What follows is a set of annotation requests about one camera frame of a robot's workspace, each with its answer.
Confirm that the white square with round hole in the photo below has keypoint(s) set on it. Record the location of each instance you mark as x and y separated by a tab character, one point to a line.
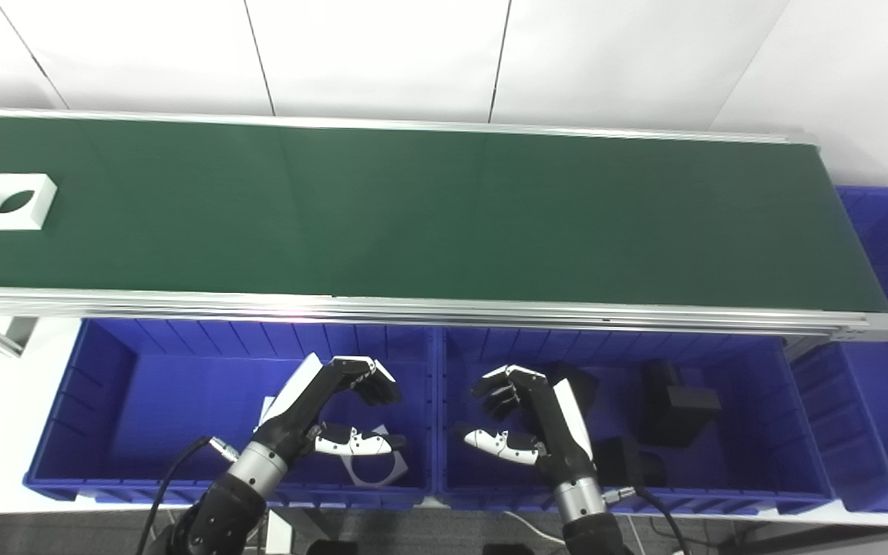
268	408
394	470
35	202

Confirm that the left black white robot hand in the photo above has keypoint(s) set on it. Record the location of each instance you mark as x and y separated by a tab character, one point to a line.
294	428

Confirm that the green conveyor belt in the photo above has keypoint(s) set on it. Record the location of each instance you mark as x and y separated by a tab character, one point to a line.
428	216
413	312

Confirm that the blue bin with black parts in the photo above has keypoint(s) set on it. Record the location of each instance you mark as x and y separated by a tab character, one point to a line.
752	447

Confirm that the small white box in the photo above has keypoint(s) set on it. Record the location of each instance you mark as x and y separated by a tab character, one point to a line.
280	532

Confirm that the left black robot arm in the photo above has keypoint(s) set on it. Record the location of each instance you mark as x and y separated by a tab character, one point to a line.
228	509

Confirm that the black block with cylinder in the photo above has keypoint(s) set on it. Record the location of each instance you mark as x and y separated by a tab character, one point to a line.
584	385
679	405
629	462

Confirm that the blue bin with white parts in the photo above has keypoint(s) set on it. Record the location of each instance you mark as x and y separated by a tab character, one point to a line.
174	416

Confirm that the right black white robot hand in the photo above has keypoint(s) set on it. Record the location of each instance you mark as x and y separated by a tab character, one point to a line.
563	443

